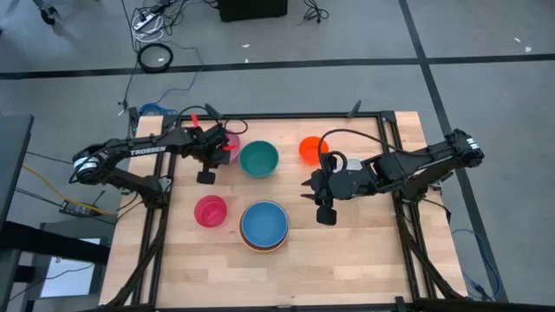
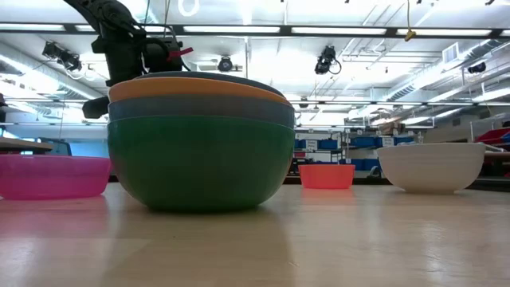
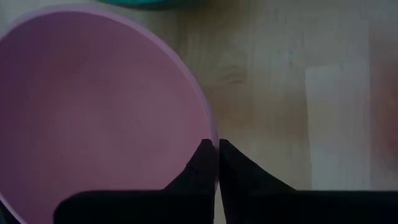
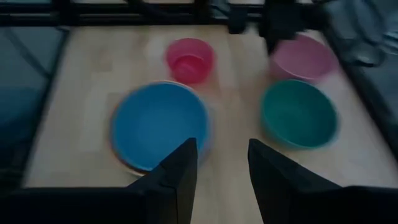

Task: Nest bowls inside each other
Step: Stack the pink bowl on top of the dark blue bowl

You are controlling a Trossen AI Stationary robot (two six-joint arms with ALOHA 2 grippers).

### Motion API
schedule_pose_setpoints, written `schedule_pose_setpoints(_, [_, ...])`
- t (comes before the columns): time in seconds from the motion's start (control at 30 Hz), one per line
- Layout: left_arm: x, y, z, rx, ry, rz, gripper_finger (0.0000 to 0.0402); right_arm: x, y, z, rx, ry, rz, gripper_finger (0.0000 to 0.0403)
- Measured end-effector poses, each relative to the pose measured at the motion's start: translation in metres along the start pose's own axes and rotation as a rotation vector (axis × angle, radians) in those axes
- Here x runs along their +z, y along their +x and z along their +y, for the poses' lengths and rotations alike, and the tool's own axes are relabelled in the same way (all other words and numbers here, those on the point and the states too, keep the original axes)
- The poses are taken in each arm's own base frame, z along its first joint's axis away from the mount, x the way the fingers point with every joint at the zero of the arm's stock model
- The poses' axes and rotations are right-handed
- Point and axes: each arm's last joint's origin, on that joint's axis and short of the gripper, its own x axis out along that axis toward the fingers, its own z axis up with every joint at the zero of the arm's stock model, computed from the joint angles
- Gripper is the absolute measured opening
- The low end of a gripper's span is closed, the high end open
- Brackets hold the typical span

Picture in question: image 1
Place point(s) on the pink plastic bowl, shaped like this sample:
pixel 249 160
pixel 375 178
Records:
pixel 235 141

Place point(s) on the black aluminium table frame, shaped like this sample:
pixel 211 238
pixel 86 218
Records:
pixel 282 116

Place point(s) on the black side table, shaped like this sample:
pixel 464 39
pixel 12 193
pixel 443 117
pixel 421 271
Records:
pixel 13 164

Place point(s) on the black furniture beam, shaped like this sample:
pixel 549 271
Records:
pixel 52 242

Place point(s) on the white power strip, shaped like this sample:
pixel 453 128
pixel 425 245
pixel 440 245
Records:
pixel 143 21

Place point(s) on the black power adapter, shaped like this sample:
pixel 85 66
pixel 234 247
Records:
pixel 76 208

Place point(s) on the black box on floor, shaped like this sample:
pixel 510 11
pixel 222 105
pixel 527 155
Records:
pixel 252 9

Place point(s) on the black frame bracket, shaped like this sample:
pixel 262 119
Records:
pixel 354 108
pixel 213 111

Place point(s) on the large orange plastic bowl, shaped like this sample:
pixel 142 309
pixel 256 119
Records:
pixel 264 250

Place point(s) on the white sheet under table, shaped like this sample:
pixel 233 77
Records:
pixel 71 273

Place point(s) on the medium blue plastic bowl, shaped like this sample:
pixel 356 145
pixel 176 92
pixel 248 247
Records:
pixel 264 223

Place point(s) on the black chair caster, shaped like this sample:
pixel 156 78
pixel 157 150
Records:
pixel 47 15

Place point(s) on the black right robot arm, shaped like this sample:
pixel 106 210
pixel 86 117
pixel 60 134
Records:
pixel 416 162

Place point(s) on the teal plastic bowl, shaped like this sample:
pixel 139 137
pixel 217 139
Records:
pixel 259 158

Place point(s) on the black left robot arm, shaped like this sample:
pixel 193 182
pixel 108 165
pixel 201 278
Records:
pixel 147 149

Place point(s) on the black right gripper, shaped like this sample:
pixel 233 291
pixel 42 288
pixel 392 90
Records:
pixel 342 184

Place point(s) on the small orange-red plastic bowl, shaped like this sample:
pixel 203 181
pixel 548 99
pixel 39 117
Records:
pixel 308 149

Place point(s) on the small red plastic bowl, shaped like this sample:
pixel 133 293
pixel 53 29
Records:
pixel 210 211

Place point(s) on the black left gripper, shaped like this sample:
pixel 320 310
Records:
pixel 212 145

